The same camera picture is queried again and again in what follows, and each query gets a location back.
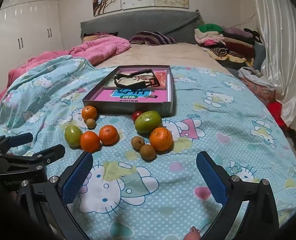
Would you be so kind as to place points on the beige bed sheet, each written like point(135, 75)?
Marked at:
point(163, 55)

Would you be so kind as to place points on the shallow grey cardboard box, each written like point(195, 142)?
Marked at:
point(125, 110)

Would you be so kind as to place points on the person's right hand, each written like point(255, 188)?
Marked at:
point(193, 233)

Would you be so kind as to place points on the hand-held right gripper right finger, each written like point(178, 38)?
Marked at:
point(210, 177)

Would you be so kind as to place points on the black plastic frame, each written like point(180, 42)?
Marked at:
point(151, 82)

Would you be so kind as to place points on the white grey crumpled cloth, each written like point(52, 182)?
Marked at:
point(248, 73)

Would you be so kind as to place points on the landscape cover book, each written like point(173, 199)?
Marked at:
point(127, 82)

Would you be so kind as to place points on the pile of folded clothes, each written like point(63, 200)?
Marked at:
point(213, 40)

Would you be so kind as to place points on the white satin curtain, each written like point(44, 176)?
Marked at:
point(283, 55)

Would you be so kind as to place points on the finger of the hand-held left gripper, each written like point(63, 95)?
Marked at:
point(54, 152)
point(21, 138)

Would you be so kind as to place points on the brown longan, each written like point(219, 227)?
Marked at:
point(148, 152)
point(137, 142)
point(90, 123)

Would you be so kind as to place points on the orange tangerine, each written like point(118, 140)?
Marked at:
point(89, 113)
point(161, 139)
point(108, 135)
point(90, 141)

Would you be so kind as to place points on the red cloth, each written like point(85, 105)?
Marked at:
point(275, 110)

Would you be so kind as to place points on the purple striped pillow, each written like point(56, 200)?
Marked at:
point(150, 38)

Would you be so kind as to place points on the small green jujube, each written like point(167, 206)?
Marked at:
point(73, 136)

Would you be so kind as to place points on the grey blue cushion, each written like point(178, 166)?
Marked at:
point(259, 55)

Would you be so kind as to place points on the blue cartoon print blanket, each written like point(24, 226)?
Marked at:
point(213, 130)

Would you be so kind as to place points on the red cherry tomato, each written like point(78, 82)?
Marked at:
point(136, 115)

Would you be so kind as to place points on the pink floral cloth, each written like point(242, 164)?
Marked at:
point(260, 91)

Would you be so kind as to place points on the dark magenta pillow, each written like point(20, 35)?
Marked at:
point(100, 34)

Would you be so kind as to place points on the pink workbook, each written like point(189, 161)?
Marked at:
point(102, 96)

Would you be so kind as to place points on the large green jujube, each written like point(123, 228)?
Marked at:
point(148, 122)

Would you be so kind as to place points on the pink quilt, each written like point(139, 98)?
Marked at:
point(100, 50)

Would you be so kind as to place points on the grey padded headboard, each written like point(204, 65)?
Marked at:
point(137, 21)

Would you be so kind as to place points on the white glossy wardrobe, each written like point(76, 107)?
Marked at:
point(25, 30)

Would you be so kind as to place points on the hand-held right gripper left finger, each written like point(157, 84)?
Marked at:
point(77, 177)

